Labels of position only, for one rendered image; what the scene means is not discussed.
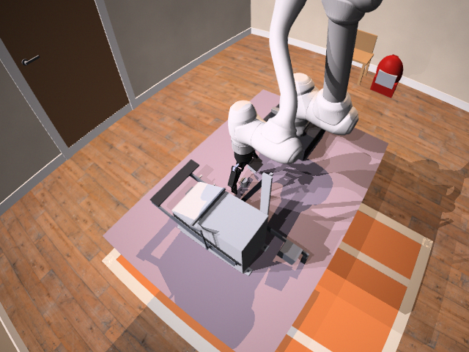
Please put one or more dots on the grey metal cylinder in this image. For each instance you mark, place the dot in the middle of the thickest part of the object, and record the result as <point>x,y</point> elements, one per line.
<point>243,182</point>

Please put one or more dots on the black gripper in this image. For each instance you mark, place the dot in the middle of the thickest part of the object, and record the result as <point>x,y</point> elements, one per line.
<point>235,172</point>

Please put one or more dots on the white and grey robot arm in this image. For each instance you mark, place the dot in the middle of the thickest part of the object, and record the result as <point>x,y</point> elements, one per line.
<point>329,108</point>

